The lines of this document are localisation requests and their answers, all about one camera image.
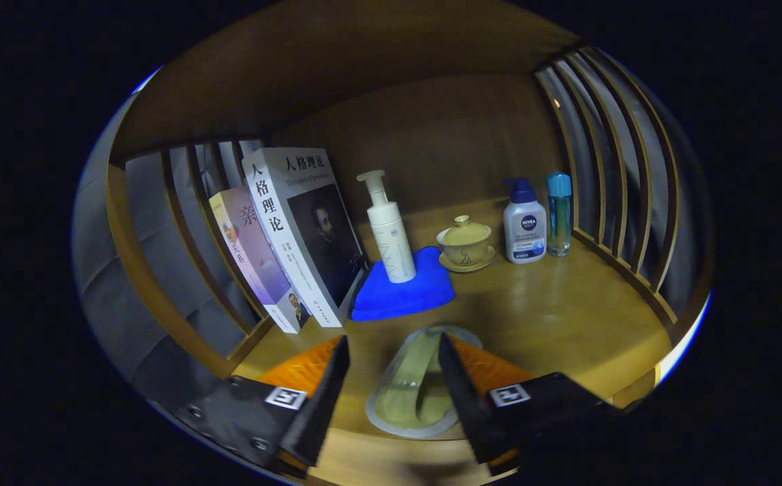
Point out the wooden countertop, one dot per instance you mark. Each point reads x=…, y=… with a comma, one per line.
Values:
x=552, y=317

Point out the purple book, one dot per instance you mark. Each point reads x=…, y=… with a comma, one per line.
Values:
x=249, y=250

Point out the white blue-capped lotion bottle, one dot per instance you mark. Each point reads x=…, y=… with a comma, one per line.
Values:
x=524, y=233

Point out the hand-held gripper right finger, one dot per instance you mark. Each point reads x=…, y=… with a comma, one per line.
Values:
x=468, y=405

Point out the black backdrop cloth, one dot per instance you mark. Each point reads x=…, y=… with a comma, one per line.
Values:
x=104, y=283

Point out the white pump bottle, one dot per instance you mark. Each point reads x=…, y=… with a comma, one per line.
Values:
x=394, y=250

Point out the brown wooden cabinet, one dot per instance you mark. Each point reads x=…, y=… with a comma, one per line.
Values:
x=431, y=135

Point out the brown wooden drawer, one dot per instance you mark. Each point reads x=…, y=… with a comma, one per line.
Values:
x=390, y=466

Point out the thick white portrait book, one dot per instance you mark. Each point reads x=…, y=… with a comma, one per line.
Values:
x=296, y=223

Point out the yellow lidded teacup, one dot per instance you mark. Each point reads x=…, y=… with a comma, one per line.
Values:
x=465, y=246

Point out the blue folded cloth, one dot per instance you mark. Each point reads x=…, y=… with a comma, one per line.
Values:
x=404, y=297

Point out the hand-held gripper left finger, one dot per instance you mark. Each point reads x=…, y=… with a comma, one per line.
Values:
x=316, y=405

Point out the white box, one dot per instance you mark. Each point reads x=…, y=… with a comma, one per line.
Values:
x=686, y=343

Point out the teal glass bottle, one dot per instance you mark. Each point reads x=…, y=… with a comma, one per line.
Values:
x=559, y=216

